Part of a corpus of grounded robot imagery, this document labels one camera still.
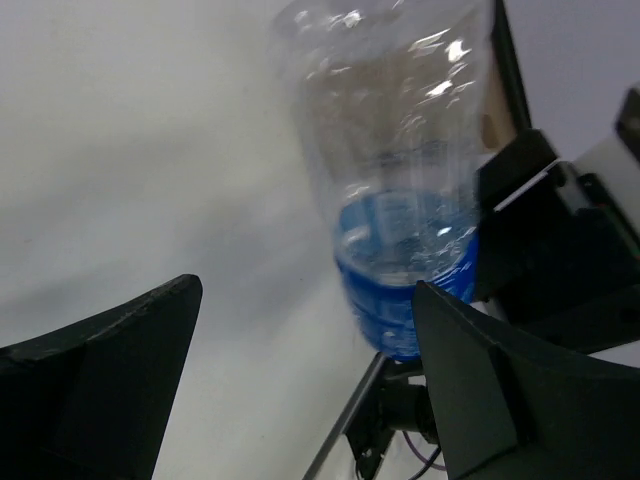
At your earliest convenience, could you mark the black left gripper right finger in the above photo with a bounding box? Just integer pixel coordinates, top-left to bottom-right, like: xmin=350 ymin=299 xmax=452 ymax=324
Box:
xmin=412 ymin=282 xmax=639 ymax=479

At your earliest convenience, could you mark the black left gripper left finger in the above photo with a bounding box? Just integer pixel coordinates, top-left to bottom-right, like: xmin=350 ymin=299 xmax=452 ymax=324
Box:
xmin=1 ymin=274 xmax=203 ymax=479

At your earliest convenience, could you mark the tan cylindrical bin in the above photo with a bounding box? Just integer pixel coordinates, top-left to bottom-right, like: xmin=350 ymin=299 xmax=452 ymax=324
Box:
xmin=481 ymin=0 xmax=532 ymax=153

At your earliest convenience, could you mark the Pocari Sweat plastic bottle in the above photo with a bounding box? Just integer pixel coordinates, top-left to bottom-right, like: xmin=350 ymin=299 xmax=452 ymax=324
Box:
xmin=271 ymin=1 xmax=494 ymax=361

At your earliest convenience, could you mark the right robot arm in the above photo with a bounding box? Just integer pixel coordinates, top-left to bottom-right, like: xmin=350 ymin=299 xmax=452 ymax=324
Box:
xmin=412 ymin=130 xmax=639 ymax=479

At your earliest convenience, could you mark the aluminium mounting rail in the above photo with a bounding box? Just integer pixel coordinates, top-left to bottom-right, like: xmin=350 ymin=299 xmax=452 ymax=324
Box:
xmin=302 ymin=352 xmax=436 ymax=480

